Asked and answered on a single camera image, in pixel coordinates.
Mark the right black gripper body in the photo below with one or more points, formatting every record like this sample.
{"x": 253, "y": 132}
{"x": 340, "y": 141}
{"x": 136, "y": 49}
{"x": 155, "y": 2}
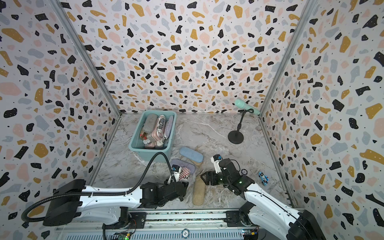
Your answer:
{"x": 220, "y": 179}

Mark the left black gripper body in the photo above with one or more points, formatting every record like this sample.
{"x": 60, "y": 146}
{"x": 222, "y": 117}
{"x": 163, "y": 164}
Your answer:
{"x": 181, "y": 187}

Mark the tan felt case front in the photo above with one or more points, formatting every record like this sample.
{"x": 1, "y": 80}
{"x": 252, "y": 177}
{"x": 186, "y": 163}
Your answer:
{"x": 199, "y": 192}

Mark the newspaper flag case front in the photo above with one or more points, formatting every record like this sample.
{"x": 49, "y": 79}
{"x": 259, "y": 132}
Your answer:
{"x": 181, "y": 174}

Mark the newspaper flag case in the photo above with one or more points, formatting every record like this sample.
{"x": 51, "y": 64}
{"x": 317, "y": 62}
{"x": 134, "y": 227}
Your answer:
{"x": 161, "y": 123}
{"x": 181, "y": 174}

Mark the pink glasses case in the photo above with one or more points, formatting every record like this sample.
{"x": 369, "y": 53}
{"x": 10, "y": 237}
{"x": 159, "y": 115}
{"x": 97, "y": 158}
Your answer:
{"x": 155, "y": 136}

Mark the plaid tartan glasses case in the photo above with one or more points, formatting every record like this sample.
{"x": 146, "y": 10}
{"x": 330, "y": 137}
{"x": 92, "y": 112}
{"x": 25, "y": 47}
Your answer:
{"x": 143, "y": 135}

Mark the teal plastic storage box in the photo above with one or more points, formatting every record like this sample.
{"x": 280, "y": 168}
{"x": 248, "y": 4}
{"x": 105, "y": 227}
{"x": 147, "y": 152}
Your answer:
{"x": 136, "y": 144}

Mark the purple felt case diagonal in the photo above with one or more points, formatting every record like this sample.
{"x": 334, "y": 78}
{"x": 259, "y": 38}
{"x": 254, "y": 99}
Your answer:
{"x": 168, "y": 128}

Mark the grey felt case front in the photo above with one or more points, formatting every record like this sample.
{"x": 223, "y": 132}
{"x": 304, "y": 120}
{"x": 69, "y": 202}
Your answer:
{"x": 150, "y": 123}

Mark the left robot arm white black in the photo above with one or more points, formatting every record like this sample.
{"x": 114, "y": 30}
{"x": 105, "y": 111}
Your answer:
{"x": 79, "y": 202}

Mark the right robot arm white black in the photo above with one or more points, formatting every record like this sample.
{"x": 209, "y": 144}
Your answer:
{"x": 261, "y": 208}

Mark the tan case behind blue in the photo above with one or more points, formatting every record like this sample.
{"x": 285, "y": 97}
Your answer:
{"x": 198, "y": 164}

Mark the small blue toy car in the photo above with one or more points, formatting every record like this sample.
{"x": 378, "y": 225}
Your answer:
{"x": 264, "y": 178}

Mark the light blue felt case right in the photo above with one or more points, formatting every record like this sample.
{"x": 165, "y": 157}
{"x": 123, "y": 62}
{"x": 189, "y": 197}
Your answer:
{"x": 191, "y": 155}

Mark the purple felt case horizontal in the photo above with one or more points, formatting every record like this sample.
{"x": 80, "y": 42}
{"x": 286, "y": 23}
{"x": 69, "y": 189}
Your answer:
{"x": 184, "y": 164}

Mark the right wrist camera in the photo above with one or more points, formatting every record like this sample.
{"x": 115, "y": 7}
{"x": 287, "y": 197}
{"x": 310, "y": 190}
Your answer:
{"x": 215, "y": 161}

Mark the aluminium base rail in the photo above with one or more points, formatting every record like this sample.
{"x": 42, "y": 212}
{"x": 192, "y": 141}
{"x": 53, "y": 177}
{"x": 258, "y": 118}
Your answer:
{"x": 218, "y": 224}

